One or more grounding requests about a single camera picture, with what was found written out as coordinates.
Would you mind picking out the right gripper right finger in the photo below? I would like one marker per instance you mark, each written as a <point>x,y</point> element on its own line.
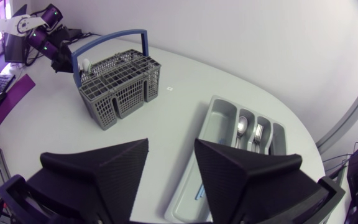
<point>247,183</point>

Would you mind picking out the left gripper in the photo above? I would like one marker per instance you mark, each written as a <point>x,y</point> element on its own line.
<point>62,59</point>

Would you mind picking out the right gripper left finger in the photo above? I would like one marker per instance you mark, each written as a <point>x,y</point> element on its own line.
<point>104,180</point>

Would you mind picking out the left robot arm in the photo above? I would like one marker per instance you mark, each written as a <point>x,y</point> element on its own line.
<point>26,25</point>

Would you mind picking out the grey cutlery basket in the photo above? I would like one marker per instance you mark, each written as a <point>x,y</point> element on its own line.
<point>120,87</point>

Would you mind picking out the grey cutlery tray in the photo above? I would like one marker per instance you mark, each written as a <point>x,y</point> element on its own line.
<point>219,124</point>

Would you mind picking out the pale plastic spoon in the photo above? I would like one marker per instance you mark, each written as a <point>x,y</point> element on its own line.
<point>86,65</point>

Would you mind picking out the black power brick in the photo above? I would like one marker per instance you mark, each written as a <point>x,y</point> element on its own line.
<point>73,33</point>

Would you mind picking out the dark screen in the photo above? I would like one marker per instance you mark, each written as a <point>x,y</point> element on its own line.
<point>14,48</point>

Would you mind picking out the steel fork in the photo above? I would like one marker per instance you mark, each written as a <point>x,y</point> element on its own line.
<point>258,133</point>

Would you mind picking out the steel spoon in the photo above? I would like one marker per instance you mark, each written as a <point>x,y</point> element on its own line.
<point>242,126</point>

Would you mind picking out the dark mat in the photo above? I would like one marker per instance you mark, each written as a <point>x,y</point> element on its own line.
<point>11,99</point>

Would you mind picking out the black keyboard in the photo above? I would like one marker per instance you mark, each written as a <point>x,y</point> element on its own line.
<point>1,83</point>

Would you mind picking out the black computer mouse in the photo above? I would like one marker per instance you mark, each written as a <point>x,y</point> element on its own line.
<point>0,100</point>

